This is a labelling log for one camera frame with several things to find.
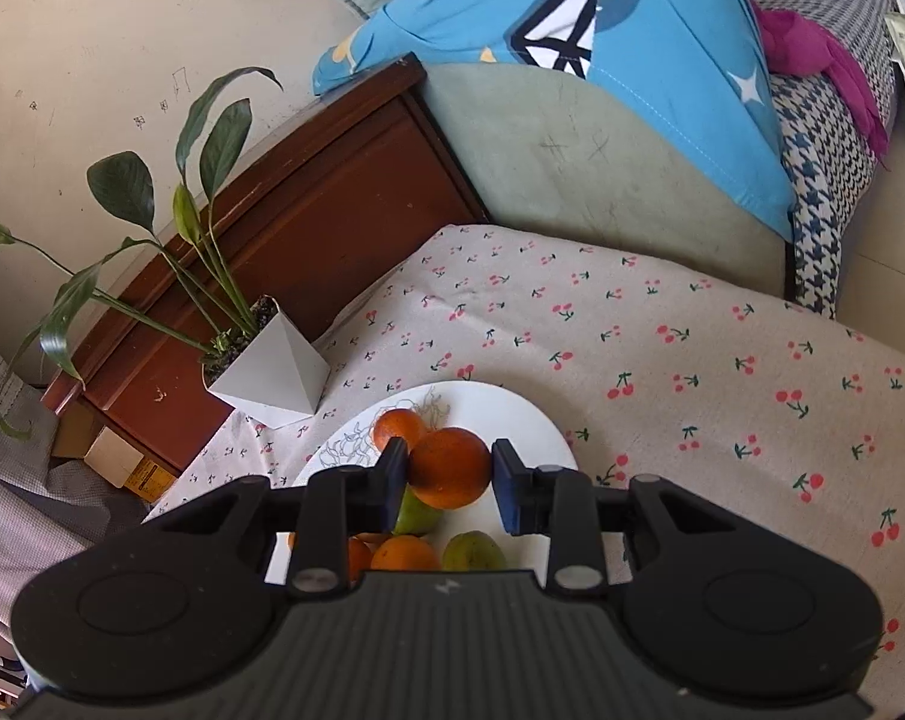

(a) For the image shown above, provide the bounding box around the green plant in white pot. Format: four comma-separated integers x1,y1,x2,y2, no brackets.
0,67,332,440

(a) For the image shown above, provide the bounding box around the white plate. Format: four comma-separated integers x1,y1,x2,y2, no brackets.
261,381,579,586

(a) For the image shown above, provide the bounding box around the small orange mandarin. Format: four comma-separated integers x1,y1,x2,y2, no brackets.
372,409,429,455

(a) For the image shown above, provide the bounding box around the large orange mandarin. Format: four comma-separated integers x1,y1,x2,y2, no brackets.
371,535,442,572

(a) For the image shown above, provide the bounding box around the houndstooth blanket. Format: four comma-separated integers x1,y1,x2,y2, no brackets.
737,0,903,320

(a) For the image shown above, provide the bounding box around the green mattress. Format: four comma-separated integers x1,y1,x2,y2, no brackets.
414,60,798,293

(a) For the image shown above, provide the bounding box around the green lime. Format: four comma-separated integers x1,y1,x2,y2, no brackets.
393,485,444,535
441,530,509,572

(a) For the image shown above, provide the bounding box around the checked grey curtain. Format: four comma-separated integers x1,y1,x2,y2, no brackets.
0,322,154,691

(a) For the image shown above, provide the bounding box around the blue printed pillow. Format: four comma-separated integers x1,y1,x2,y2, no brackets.
313,0,798,241

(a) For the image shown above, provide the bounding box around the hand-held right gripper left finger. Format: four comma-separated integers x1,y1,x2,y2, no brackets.
152,436,410,601

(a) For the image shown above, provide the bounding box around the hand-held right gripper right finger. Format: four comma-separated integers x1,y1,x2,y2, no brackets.
491,438,753,593

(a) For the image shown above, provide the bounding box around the cherry print tablecloth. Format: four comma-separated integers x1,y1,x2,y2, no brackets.
141,223,905,720

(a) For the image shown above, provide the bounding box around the open cardboard box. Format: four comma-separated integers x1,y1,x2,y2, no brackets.
51,397,179,503

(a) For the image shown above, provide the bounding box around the magenta cloth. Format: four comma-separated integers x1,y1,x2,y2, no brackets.
752,4,892,166

